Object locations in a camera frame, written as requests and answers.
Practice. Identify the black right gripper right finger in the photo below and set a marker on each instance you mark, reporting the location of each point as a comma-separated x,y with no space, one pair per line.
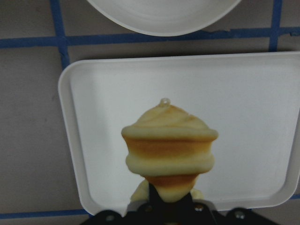
197,213

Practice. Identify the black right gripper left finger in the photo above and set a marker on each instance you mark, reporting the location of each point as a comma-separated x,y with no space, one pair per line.
138,213

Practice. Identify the cream plate with lemon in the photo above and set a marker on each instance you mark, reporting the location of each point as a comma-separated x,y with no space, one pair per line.
164,18

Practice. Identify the cream rectangular tray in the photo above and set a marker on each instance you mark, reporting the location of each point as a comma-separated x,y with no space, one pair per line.
252,100

